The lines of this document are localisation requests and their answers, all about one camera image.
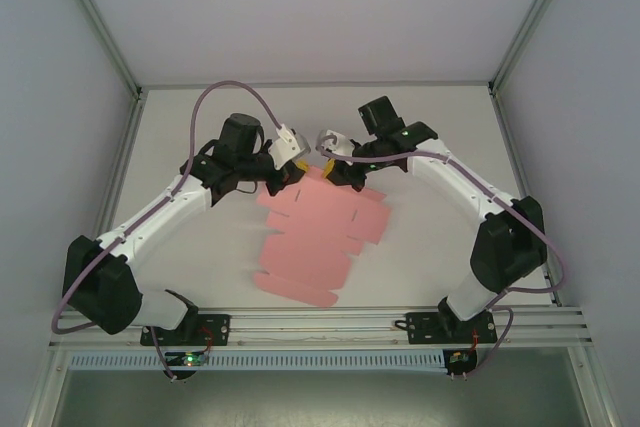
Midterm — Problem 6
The pink paper box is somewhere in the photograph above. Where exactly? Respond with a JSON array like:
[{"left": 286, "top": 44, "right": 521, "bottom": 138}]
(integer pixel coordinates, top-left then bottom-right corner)
[{"left": 252, "top": 169, "right": 394, "bottom": 309}]

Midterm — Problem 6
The circuit board with green light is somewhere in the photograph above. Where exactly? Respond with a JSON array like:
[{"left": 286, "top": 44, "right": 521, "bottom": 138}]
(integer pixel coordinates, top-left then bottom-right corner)
[{"left": 167, "top": 350, "right": 211, "bottom": 368}]

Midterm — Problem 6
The grey metal panel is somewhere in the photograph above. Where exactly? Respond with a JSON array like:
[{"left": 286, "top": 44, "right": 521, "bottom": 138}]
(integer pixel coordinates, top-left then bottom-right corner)
[{"left": 49, "top": 369, "right": 609, "bottom": 427}]

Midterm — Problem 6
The aluminium table side rail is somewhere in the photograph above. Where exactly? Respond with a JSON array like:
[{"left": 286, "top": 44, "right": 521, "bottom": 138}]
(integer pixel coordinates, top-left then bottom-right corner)
[
  {"left": 487, "top": 86, "right": 566, "bottom": 308},
  {"left": 74, "top": 91, "right": 149, "bottom": 311}
]

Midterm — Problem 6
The aluminium mounting rail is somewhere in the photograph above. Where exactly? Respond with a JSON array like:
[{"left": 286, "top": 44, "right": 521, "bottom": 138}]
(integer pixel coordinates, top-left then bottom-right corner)
[{"left": 48, "top": 305, "right": 594, "bottom": 348}]

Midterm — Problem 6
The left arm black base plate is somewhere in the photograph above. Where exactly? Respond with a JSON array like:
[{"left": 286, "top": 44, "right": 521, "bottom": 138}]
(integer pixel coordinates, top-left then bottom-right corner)
[{"left": 139, "top": 313, "right": 232, "bottom": 348}]

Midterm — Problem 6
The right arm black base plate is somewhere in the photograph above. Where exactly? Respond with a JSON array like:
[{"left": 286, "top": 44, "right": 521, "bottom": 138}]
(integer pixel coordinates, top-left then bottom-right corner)
[{"left": 405, "top": 310, "right": 497, "bottom": 346}]

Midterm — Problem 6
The white slotted cable duct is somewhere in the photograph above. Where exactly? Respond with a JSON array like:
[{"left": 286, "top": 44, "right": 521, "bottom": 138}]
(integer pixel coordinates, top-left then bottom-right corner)
[{"left": 67, "top": 349, "right": 446, "bottom": 372}]

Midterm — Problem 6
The aluminium frame post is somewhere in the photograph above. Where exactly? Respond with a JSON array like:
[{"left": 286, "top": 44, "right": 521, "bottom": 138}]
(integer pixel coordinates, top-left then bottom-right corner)
[
  {"left": 49, "top": 0, "right": 146, "bottom": 101},
  {"left": 488, "top": 0, "right": 586, "bottom": 98}
]

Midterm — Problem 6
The aluminium frame leg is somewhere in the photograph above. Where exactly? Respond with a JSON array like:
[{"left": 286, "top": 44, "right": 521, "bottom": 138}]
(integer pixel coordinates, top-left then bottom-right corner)
[
  {"left": 22, "top": 346, "right": 74, "bottom": 427},
  {"left": 569, "top": 345, "right": 626, "bottom": 427}
]

